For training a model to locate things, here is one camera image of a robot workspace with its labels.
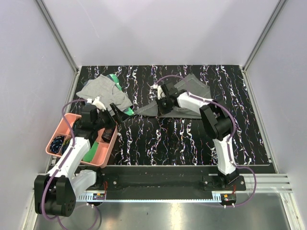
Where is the black blue patterned object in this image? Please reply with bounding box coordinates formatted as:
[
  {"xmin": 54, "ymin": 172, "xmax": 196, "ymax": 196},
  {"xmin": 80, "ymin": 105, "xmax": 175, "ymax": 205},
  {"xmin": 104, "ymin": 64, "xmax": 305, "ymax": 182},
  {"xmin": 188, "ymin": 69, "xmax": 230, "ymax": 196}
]
[{"xmin": 49, "ymin": 135, "xmax": 71, "ymax": 155}]

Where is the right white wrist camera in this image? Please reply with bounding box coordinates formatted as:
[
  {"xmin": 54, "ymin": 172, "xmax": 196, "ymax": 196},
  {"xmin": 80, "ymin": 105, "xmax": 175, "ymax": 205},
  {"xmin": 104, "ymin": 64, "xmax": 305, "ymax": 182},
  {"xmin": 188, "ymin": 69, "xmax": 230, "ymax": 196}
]
[{"xmin": 152, "ymin": 84, "xmax": 165, "ymax": 100}]

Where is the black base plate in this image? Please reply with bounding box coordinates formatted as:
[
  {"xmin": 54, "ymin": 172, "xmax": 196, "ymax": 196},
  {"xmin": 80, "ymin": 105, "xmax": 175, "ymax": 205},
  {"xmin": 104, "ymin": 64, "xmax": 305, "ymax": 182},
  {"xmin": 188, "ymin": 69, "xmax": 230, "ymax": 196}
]
[{"xmin": 89, "ymin": 166, "xmax": 247, "ymax": 202}]

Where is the right aluminium frame post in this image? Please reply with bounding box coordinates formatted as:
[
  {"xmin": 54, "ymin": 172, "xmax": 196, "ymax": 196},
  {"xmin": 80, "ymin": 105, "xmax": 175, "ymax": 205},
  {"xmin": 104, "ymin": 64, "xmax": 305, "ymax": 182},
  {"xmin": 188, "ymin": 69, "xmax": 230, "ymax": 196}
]
[{"xmin": 242, "ymin": 0, "xmax": 288, "ymax": 71}]

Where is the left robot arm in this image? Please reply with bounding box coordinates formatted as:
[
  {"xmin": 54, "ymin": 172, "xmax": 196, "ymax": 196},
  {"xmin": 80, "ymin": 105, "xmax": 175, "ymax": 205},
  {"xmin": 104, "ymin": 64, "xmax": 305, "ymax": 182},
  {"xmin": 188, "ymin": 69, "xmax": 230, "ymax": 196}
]
[{"xmin": 34, "ymin": 99, "xmax": 129, "ymax": 220}]

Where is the green packet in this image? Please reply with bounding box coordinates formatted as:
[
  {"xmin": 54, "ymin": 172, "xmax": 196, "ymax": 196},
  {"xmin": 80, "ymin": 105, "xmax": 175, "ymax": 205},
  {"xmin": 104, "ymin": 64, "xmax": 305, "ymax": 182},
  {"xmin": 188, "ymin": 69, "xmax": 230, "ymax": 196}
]
[{"xmin": 107, "ymin": 74, "xmax": 134, "ymax": 116}]

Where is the light grey cloth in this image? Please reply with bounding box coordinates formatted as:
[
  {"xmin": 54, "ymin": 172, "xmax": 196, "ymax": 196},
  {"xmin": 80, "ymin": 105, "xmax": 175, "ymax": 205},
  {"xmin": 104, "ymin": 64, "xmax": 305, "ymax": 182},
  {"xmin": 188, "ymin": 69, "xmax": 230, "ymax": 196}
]
[{"xmin": 76, "ymin": 74, "xmax": 132, "ymax": 115}]

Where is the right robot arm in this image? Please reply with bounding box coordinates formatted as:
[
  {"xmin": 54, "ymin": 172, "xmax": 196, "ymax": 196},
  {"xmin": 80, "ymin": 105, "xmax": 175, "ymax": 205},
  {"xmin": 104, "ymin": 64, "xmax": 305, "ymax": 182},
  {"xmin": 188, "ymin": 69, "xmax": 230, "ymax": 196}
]
[{"xmin": 153, "ymin": 83, "xmax": 239, "ymax": 190}]

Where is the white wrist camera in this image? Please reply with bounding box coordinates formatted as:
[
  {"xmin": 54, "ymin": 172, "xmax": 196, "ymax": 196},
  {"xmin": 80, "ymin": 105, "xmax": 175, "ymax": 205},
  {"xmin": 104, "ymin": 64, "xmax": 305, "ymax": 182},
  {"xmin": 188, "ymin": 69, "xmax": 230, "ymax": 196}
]
[
  {"xmin": 152, "ymin": 84, "xmax": 165, "ymax": 100},
  {"xmin": 86, "ymin": 96, "xmax": 106, "ymax": 111}
]

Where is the left aluminium frame post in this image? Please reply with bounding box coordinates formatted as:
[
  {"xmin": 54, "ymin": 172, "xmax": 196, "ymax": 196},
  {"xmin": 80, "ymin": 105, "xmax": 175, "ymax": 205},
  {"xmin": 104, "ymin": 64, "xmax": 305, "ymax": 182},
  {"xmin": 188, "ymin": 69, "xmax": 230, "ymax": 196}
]
[{"xmin": 34, "ymin": 0, "xmax": 79, "ymax": 74}]

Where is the purple cable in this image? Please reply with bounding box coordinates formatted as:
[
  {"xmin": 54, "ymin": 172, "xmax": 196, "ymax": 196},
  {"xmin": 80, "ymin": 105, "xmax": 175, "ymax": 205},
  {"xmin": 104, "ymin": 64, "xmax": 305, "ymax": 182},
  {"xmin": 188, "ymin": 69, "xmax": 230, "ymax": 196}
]
[
  {"xmin": 153, "ymin": 74, "xmax": 257, "ymax": 208},
  {"xmin": 41, "ymin": 98, "xmax": 101, "ymax": 230}
]

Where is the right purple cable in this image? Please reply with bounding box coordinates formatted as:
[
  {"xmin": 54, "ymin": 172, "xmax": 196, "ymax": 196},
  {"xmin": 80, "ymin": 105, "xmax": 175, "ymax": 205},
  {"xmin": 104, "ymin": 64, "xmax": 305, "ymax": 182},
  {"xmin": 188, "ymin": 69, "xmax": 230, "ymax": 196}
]
[{"xmin": 153, "ymin": 74, "xmax": 257, "ymax": 208}]

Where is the green oval object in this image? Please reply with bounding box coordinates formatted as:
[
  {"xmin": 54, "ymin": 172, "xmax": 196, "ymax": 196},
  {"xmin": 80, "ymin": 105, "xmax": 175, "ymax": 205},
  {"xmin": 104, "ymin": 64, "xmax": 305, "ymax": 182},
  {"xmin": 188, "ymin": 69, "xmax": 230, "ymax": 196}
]
[{"xmin": 82, "ymin": 142, "xmax": 98, "ymax": 162}]

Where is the dark grey napkin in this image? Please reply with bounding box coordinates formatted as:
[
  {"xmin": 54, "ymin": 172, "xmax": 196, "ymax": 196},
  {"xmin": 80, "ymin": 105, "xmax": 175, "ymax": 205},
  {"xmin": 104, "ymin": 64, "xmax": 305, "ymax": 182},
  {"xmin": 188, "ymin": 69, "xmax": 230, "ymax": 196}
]
[{"xmin": 135, "ymin": 74, "xmax": 212, "ymax": 119}]

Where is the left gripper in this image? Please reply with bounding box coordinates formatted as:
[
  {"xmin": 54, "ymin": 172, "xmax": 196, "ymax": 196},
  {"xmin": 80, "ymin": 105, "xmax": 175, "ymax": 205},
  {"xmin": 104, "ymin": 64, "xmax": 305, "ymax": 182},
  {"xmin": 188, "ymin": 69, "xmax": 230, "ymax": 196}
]
[{"xmin": 94, "ymin": 103, "xmax": 130, "ymax": 131}]

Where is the dark brown object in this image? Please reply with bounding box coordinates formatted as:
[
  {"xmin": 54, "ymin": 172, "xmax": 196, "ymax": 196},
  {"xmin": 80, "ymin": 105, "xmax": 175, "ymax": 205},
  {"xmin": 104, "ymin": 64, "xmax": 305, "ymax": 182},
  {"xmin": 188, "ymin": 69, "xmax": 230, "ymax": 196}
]
[{"xmin": 101, "ymin": 127, "xmax": 116, "ymax": 143}]

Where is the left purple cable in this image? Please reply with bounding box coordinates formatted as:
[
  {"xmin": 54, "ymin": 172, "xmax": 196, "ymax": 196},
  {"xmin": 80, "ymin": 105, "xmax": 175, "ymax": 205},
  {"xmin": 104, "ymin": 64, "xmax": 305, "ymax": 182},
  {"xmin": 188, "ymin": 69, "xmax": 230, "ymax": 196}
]
[{"xmin": 41, "ymin": 98, "xmax": 101, "ymax": 230}]

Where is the aluminium frame post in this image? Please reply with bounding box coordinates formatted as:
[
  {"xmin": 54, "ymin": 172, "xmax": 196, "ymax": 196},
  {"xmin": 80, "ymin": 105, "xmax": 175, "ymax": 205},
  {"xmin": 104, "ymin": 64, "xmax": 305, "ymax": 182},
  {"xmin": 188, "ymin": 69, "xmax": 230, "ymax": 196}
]
[
  {"xmin": 34, "ymin": 0, "xmax": 79, "ymax": 74},
  {"xmin": 242, "ymin": 0, "xmax": 288, "ymax": 71}
]

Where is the pink divided tray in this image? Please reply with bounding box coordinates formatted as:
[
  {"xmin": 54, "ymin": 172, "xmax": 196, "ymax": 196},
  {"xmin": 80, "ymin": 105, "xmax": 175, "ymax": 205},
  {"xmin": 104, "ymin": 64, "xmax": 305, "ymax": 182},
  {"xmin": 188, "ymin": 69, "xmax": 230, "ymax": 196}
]
[{"xmin": 46, "ymin": 113, "xmax": 117, "ymax": 168}]

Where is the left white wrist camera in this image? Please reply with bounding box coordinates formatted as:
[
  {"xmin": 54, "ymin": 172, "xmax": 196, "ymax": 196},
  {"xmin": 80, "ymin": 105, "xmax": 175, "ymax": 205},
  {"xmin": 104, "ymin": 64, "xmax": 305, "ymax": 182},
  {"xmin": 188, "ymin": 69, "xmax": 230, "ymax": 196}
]
[{"xmin": 86, "ymin": 96, "xmax": 106, "ymax": 111}]

